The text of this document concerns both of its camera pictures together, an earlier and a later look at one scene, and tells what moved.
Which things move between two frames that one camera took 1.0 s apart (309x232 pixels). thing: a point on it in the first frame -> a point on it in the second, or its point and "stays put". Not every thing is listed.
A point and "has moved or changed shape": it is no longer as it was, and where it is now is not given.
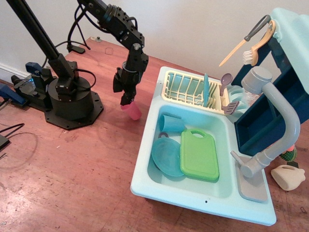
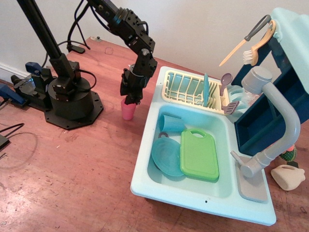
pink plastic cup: [133, 109] has moved or changed shape
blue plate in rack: [206, 91] stays put
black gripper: [126, 79] -> [133, 81]
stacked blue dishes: [236, 94] stays put
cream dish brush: [251, 57] stays put
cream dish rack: [194, 91] stays put
